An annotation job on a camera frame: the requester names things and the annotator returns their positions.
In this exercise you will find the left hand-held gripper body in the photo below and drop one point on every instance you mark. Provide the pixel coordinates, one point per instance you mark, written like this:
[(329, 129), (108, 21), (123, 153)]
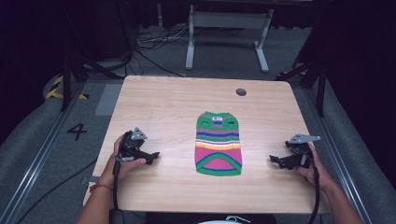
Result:
[(132, 146)]

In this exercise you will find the person's right hand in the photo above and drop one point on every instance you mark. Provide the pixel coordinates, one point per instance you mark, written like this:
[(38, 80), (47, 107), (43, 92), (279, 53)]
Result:
[(317, 174)]

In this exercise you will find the white metal desk frame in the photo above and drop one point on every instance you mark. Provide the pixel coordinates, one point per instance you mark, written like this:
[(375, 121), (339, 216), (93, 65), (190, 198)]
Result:
[(229, 20)]

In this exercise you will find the black tripod stand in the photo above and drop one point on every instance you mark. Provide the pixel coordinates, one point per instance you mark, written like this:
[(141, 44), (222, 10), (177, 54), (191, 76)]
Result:
[(74, 68), (314, 74)]

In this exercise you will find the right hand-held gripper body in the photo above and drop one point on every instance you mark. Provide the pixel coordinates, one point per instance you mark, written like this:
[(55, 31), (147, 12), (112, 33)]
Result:
[(299, 155)]

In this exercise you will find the striped knitted pet sweater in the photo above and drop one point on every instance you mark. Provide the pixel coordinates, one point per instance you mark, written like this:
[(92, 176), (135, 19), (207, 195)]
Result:
[(218, 146)]

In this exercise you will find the yellow black hazard tape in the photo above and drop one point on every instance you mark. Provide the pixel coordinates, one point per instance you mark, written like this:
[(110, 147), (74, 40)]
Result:
[(56, 88)]

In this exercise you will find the white round object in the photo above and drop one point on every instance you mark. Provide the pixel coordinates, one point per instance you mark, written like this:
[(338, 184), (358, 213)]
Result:
[(222, 221)]

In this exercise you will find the aluminium floor rail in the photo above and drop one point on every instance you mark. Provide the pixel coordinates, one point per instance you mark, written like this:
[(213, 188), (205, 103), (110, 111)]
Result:
[(37, 161), (339, 161)]

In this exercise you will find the person's left hand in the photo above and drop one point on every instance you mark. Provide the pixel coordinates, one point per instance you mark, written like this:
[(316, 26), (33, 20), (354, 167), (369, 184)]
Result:
[(123, 169)]

